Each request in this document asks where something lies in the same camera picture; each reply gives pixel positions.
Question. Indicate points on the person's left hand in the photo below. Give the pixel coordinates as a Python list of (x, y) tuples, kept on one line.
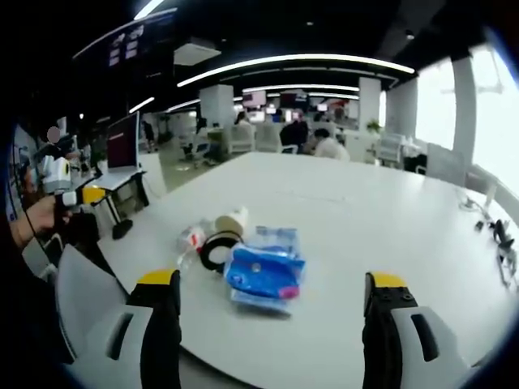
[(44, 216)]

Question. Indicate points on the grey partition panel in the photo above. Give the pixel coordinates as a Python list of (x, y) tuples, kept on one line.
[(446, 164)]

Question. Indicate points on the white table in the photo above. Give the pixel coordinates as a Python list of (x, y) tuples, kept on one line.
[(344, 210)]

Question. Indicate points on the black tape roll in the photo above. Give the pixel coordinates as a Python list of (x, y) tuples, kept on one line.
[(207, 251)]

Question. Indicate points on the long ceiling light strip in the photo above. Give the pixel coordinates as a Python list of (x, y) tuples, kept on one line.
[(292, 61)]

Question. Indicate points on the clear bottle with red label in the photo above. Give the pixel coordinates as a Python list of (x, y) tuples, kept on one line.
[(192, 239)]

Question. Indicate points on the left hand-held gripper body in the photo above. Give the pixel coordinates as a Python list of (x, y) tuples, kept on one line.
[(57, 172)]

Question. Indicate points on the wall display screens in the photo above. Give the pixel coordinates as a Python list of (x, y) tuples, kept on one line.
[(125, 44)]

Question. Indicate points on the computer monitor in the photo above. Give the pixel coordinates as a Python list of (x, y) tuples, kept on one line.
[(122, 142)]

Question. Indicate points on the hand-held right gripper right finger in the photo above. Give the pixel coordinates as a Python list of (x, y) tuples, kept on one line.
[(381, 324)]

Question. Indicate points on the green potted plant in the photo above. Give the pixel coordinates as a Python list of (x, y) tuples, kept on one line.
[(373, 126)]

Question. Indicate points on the white desk with black legs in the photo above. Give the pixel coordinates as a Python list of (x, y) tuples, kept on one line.
[(121, 180)]

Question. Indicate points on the white office chair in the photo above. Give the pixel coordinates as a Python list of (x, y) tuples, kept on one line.
[(242, 139), (268, 137), (390, 148)]

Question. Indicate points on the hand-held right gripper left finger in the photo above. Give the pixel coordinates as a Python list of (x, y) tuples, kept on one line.
[(162, 324)]

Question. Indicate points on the blue tissue packet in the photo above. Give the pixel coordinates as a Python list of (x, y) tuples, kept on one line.
[(263, 271)]

